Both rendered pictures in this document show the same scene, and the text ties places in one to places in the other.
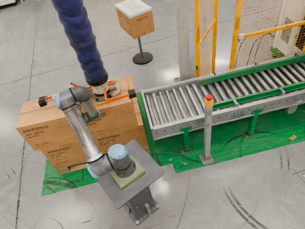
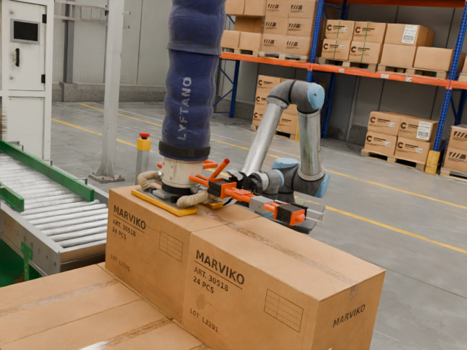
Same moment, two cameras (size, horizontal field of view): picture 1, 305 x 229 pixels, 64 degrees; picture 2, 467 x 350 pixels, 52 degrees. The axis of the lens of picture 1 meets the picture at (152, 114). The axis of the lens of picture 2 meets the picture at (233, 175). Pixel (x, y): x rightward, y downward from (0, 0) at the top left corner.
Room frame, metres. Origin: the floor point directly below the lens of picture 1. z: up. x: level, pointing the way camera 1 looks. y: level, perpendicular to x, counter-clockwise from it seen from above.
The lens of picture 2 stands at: (3.32, 2.14, 1.61)
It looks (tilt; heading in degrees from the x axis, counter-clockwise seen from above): 14 degrees down; 227
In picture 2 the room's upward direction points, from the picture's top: 7 degrees clockwise
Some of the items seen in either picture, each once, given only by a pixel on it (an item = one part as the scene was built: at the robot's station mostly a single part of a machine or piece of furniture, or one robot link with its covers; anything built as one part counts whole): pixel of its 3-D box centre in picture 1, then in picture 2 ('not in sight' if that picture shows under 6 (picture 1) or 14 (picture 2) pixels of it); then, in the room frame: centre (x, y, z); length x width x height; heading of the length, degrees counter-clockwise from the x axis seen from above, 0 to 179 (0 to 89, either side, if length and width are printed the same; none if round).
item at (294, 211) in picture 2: (43, 100); (288, 214); (2.02, 1.08, 1.07); 0.08 x 0.07 x 0.05; 95
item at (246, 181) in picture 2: not in sight; (243, 183); (1.91, 0.71, 1.08); 0.12 x 0.09 x 0.08; 5
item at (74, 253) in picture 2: (146, 109); (122, 242); (2.10, 0.06, 0.58); 0.70 x 0.03 x 0.06; 3
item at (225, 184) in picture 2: not in sight; (222, 187); (2.05, 0.73, 1.08); 0.10 x 0.08 x 0.06; 5
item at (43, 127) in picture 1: (54, 120); (277, 299); (2.04, 1.10, 0.74); 0.60 x 0.40 x 0.40; 93
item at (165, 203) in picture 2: not in sight; (163, 197); (2.16, 0.49, 0.97); 0.34 x 0.10 x 0.05; 95
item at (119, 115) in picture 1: (106, 108); (179, 242); (2.06, 0.50, 0.74); 0.60 x 0.40 x 0.40; 93
